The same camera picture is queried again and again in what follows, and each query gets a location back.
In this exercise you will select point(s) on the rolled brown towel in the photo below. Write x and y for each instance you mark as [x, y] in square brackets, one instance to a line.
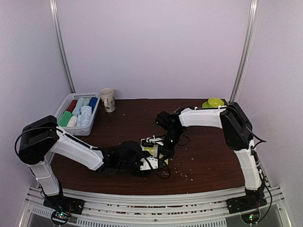
[71, 106]

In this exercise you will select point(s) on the rolled white towel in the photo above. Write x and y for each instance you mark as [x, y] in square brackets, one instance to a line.
[72, 121]

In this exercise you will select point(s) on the light blue towel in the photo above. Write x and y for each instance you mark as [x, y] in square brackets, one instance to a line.
[78, 106]
[85, 116]

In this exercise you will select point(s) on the aluminium front rail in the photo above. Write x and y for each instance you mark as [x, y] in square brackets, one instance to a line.
[206, 209]

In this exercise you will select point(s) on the rolled green towel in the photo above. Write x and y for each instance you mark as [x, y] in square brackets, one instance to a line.
[64, 119]

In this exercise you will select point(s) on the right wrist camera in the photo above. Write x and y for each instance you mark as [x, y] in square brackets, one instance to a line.
[152, 141]

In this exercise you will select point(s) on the rolled pale teal towel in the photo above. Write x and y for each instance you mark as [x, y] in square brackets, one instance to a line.
[86, 102]

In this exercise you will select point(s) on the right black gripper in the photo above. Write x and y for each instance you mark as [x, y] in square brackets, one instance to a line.
[168, 152]

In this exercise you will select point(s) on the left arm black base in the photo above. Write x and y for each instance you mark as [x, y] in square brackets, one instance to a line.
[65, 204]

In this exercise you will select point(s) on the aluminium frame post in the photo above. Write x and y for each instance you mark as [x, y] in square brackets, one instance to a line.
[248, 42]
[62, 52]

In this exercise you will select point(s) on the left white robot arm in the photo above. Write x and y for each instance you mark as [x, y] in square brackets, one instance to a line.
[45, 135]

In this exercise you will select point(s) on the green cup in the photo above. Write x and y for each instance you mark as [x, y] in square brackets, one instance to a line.
[215, 102]

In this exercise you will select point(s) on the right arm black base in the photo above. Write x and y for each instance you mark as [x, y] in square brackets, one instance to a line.
[244, 203]

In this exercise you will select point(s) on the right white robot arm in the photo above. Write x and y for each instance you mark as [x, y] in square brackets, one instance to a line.
[238, 135]

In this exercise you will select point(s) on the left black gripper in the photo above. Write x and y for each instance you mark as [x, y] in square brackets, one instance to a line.
[145, 173]

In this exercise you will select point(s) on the rolled dark blue towel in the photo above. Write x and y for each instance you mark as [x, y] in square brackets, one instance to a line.
[92, 102]

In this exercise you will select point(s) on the white plastic basket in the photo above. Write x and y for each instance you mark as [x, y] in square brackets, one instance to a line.
[78, 131]

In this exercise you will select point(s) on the left aluminium frame post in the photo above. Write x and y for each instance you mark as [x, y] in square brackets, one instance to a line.
[62, 52]

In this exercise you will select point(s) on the green saucer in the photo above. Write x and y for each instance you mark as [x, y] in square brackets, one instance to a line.
[206, 105]

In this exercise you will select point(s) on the rolled light blue towel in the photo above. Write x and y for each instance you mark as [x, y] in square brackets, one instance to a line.
[78, 106]

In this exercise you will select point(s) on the beige ceramic mug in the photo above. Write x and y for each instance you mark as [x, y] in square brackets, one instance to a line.
[108, 99]

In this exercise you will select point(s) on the right aluminium frame post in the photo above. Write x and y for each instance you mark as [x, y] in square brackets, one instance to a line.
[248, 42]

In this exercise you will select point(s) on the yellow green patterned towel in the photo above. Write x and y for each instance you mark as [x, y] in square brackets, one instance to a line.
[153, 151]

